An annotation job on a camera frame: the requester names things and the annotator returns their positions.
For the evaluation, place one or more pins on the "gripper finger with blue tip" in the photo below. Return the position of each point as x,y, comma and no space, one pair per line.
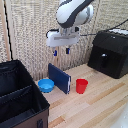
55,52
67,50

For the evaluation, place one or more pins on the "black fabric storage box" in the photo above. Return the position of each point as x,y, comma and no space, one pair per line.
20,100

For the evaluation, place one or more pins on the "white paper sheet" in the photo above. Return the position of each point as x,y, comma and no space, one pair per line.
120,31

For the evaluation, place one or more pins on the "red cup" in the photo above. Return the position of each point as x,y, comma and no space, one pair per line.
81,86

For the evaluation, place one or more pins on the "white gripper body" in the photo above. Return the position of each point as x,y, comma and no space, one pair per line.
62,38

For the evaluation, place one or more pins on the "black paper shredder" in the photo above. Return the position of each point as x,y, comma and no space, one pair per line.
110,55

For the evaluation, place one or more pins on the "blue bowl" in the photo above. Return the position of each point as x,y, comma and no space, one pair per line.
46,85

